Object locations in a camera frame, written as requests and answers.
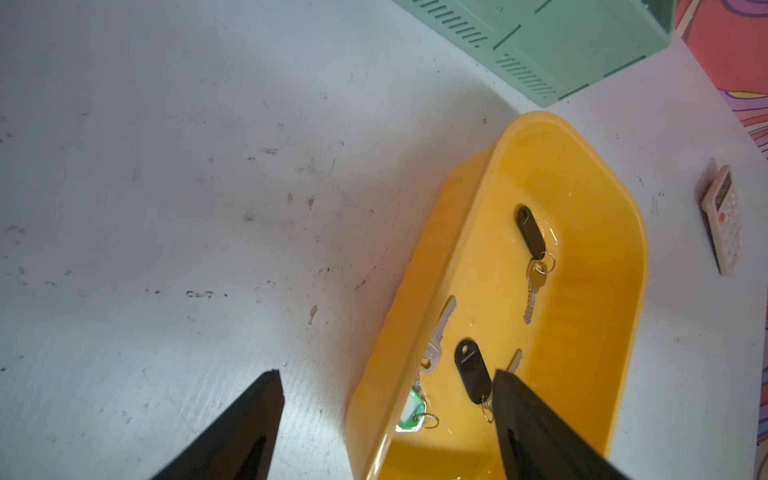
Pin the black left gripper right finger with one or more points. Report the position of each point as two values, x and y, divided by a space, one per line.
535 443

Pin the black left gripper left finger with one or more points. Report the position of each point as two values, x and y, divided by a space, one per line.
240 443

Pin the yellow plastic storage box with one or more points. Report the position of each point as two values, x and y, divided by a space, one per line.
578 347

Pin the key with black tag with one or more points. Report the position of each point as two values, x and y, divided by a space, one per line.
477 380
542 262

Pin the key with green white tag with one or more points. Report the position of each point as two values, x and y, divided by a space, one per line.
415 415

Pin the pink calculator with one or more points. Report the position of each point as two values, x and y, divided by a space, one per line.
720 205

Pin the green file organizer rack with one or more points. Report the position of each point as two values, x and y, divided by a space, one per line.
548 50

